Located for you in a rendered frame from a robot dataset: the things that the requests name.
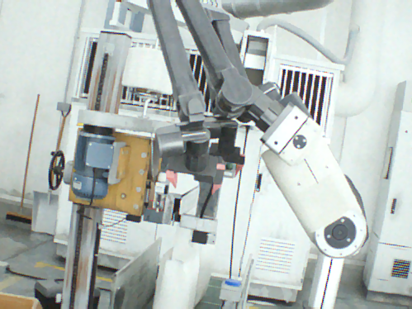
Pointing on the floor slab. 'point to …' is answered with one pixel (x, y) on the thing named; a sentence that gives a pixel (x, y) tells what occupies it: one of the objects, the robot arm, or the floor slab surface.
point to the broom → (24, 185)
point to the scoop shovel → (46, 202)
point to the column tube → (111, 90)
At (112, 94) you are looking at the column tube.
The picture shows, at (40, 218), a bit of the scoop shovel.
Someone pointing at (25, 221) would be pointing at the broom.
